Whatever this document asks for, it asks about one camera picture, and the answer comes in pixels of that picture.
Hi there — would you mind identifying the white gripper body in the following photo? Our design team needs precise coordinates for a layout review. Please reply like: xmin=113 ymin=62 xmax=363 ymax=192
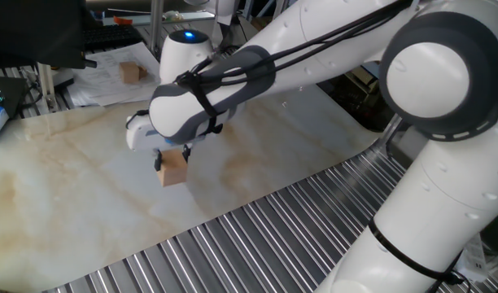
xmin=125 ymin=109 xmax=205 ymax=152

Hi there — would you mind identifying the light wooden cube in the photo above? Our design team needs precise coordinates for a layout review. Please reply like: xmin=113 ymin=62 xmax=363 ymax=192
xmin=156 ymin=148 xmax=189 ymax=188
xmin=118 ymin=61 xmax=141 ymax=85

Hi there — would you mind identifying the stack of printed papers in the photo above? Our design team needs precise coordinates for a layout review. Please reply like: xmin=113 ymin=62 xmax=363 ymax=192
xmin=66 ymin=42 xmax=163 ymax=108

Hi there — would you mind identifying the marble pattern mat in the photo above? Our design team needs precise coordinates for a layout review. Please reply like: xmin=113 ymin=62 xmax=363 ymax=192
xmin=0 ymin=85 xmax=382 ymax=293

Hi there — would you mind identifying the black keyboard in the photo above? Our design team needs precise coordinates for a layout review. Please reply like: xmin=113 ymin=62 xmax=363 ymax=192
xmin=82 ymin=24 xmax=145 ymax=52

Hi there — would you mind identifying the black flat device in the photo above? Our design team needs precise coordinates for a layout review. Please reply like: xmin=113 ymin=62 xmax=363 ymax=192
xmin=0 ymin=76 xmax=29 ymax=120

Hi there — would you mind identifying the black monitor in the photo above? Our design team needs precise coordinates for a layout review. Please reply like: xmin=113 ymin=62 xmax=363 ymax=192
xmin=0 ymin=0 xmax=98 ymax=71

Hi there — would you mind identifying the black electronic equipment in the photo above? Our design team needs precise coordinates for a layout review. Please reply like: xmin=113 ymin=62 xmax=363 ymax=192
xmin=317 ymin=67 xmax=396 ymax=132

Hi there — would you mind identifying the grey wrist camera blue cap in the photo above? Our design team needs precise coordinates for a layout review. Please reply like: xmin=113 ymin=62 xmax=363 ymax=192
xmin=163 ymin=137 xmax=193 ymax=147

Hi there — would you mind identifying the aluminium profile post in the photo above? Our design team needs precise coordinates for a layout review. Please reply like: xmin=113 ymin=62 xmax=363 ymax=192
xmin=36 ymin=62 xmax=58 ymax=114
xmin=149 ymin=0 xmax=166 ymax=58
xmin=273 ymin=0 xmax=291 ymax=20
xmin=373 ymin=113 xmax=404 ymax=150

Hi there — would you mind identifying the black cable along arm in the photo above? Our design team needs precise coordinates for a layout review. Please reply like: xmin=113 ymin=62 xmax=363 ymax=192
xmin=174 ymin=0 xmax=415 ymax=89

